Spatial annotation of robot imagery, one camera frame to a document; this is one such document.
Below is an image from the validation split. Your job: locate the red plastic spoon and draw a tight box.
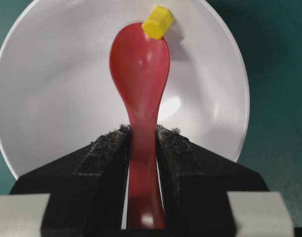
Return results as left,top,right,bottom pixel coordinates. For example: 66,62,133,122
109,22,170,229

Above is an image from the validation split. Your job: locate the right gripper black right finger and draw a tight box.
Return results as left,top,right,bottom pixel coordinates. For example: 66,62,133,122
156,126,295,237

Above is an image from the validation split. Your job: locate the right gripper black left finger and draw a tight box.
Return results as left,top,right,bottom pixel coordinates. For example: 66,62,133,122
0,125,131,237

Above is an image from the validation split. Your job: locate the white bowl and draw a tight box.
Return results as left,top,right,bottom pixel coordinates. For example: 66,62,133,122
0,0,250,177

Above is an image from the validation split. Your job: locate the yellow hexagonal prism block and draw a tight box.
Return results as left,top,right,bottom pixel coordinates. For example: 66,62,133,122
142,5,174,40

